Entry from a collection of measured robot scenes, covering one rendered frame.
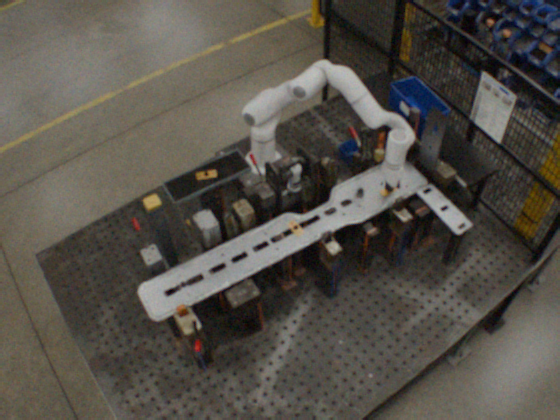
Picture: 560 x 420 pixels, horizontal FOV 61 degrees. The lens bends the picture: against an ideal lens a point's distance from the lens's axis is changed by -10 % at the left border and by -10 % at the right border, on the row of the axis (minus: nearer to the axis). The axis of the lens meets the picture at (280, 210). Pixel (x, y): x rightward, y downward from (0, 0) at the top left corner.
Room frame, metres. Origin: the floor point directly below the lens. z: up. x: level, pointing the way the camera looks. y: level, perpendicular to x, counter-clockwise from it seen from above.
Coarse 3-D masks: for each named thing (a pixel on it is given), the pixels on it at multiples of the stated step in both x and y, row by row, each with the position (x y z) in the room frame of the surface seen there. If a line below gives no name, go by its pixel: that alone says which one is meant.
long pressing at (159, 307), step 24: (408, 168) 1.65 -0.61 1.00; (336, 192) 1.52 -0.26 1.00; (408, 192) 1.51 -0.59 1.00; (288, 216) 1.40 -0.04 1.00; (312, 216) 1.39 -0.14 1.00; (336, 216) 1.39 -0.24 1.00; (360, 216) 1.38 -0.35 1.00; (240, 240) 1.28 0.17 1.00; (264, 240) 1.28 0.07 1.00; (288, 240) 1.27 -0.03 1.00; (312, 240) 1.27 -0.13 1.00; (192, 264) 1.17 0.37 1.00; (216, 264) 1.17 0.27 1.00; (240, 264) 1.16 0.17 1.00; (264, 264) 1.16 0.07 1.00; (144, 288) 1.06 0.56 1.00; (168, 288) 1.06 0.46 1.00; (192, 288) 1.06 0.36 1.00; (216, 288) 1.06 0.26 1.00; (168, 312) 0.95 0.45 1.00
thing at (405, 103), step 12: (396, 84) 2.11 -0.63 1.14; (408, 84) 2.15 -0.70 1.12; (420, 84) 2.11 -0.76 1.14; (396, 96) 2.04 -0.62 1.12; (408, 96) 2.15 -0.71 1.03; (420, 96) 2.10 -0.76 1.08; (432, 96) 2.02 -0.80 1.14; (396, 108) 2.03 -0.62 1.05; (408, 108) 1.95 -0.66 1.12; (420, 108) 2.05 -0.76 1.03; (444, 108) 1.93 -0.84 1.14; (420, 120) 1.85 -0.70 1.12; (420, 132) 1.84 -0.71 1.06
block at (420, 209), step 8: (416, 200) 1.47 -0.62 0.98; (408, 208) 1.45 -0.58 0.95; (416, 208) 1.43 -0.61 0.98; (424, 208) 1.43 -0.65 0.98; (416, 216) 1.40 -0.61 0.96; (424, 216) 1.39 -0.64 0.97; (416, 224) 1.39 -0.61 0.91; (424, 224) 1.40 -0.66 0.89; (416, 232) 1.39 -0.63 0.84; (408, 240) 1.41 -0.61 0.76; (416, 240) 1.40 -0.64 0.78; (408, 248) 1.39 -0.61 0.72; (416, 248) 1.40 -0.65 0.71
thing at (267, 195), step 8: (256, 184) 1.53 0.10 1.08; (264, 184) 1.52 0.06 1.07; (264, 192) 1.48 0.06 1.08; (272, 192) 1.47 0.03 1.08; (256, 200) 1.48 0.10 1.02; (264, 200) 1.44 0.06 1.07; (272, 200) 1.46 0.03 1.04; (264, 208) 1.44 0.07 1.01; (272, 208) 1.46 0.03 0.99; (264, 216) 1.45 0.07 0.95; (272, 216) 1.47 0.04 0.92
